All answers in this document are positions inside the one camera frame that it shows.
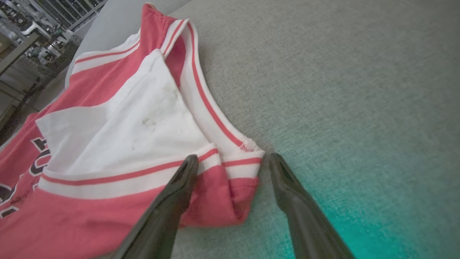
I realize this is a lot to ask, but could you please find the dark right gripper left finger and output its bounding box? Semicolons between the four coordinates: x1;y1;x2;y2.
99;155;199;259

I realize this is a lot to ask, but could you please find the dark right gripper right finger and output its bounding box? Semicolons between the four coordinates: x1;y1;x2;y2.
270;153;356;259

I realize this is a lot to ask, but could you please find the beige wooden table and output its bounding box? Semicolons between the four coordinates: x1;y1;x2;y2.
0;32;41;77

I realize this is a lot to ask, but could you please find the white metal grille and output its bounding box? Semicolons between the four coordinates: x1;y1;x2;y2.
34;0;108;31

